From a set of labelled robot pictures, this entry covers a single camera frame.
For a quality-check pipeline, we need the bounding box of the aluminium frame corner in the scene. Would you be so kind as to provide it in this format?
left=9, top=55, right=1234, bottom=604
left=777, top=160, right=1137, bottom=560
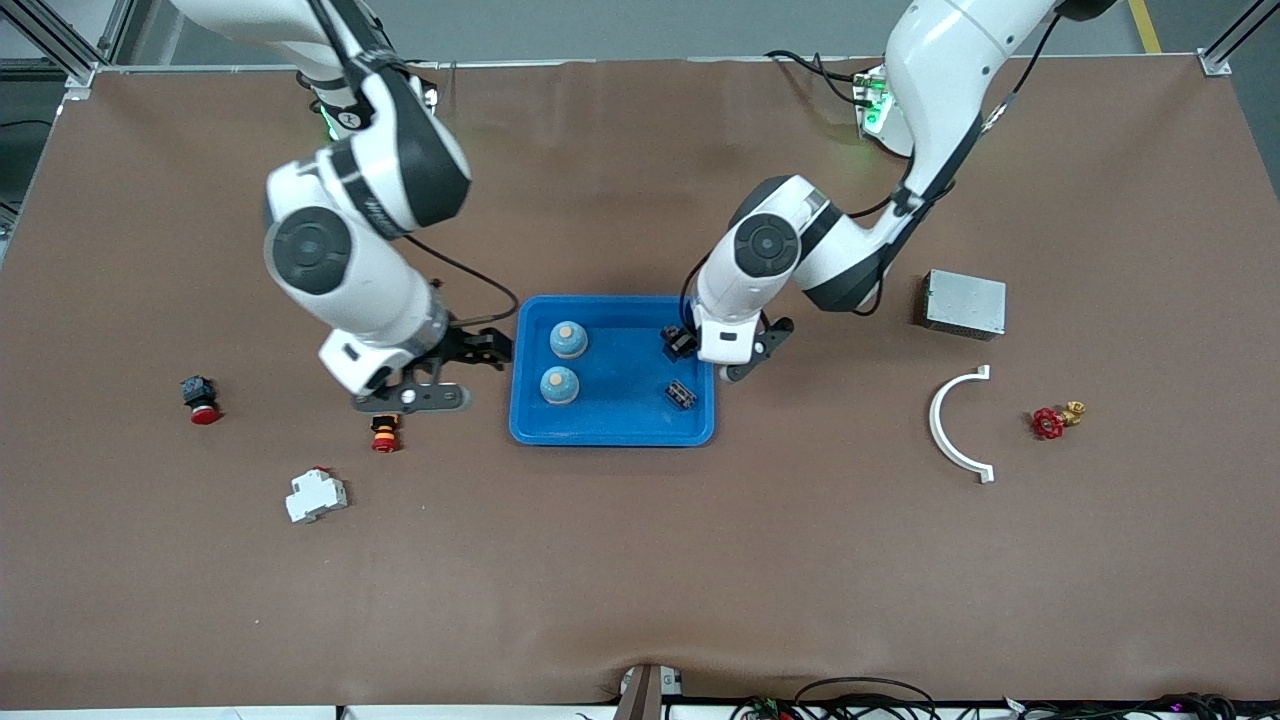
left=1198, top=0, right=1280, bottom=77
left=0, top=0, right=136, bottom=101

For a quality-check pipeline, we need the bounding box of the black left base cable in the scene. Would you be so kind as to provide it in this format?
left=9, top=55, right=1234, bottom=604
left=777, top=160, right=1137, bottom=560
left=765, top=48, right=871, bottom=109

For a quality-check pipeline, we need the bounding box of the red handwheel brass valve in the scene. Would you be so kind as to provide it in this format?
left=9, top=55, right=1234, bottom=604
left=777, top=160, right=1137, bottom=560
left=1031, top=400, right=1088, bottom=442

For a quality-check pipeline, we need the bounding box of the grey perforated metal box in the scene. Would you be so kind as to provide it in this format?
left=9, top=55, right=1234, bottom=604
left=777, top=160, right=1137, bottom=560
left=922, top=268, right=1008, bottom=342

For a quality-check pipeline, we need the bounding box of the blue plastic tray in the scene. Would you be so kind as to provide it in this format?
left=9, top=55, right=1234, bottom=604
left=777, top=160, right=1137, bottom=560
left=508, top=294, right=717, bottom=448

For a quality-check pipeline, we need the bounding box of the white circuit breaker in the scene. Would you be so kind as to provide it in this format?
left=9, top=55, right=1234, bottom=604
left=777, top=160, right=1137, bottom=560
left=284, top=466, right=350, bottom=525

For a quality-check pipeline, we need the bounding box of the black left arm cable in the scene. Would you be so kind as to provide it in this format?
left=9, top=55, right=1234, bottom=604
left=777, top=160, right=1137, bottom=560
left=680, top=10, right=1063, bottom=336

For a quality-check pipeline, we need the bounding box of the black looped cable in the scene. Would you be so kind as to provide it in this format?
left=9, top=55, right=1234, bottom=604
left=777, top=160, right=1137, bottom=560
left=793, top=676, right=938, bottom=720

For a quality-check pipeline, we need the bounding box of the metal table edge bracket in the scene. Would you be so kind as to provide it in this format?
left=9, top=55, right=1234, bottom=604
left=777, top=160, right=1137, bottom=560
left=612, top=663, right=684, bottom=720

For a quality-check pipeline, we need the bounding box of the red mushroom emergency button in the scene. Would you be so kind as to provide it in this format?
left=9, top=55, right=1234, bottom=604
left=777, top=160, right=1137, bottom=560
left=180, top=375, right=223, bottom=427

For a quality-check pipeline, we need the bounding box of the white curved plastic bracket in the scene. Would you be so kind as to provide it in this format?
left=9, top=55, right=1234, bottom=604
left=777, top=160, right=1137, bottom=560
left=928, top=364, right=997, bottom=485

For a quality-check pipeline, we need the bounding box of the black cable bundle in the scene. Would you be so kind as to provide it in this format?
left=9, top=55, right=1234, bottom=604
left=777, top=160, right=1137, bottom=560
left=1000, top=692, right=1280, bottom=720

